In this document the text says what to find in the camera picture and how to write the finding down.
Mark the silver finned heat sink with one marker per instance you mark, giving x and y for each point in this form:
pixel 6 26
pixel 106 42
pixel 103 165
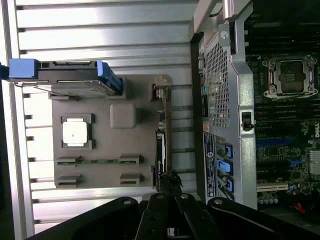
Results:
pixel 315 162

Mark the green motherboard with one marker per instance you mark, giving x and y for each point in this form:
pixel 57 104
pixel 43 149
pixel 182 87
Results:
pixel 275 155

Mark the open gray PC case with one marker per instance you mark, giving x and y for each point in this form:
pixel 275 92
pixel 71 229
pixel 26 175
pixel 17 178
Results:
pixel 240 82

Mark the gray parts rack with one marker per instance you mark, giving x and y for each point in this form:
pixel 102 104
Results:
pixel 125 145

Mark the white expansion slot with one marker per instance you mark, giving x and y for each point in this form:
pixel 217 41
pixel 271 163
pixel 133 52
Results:
pixel 271 187

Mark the metal CPU socket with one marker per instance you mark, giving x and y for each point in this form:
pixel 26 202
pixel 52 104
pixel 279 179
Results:
pixel 290 75

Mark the black service label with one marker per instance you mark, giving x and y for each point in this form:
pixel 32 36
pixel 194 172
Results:
pixel 209 165

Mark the silver CPU chip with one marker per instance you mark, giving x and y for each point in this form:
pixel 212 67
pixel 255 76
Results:
pixel 75 133

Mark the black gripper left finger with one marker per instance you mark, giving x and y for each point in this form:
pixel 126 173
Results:
pixel 105 220

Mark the hard disk in blue carrier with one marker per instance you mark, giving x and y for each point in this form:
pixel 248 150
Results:
pixel 70 75

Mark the black case latch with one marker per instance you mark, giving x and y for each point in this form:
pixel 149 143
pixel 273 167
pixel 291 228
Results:
pixel 247 121

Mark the green RAM stick on rack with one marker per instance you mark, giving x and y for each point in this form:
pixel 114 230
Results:
pixel 100 162

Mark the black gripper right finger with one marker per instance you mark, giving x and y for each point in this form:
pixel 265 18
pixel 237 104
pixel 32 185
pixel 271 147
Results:
pixel 250 220

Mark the blue expansion slot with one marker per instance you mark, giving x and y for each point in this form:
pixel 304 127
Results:
pixel 272 142

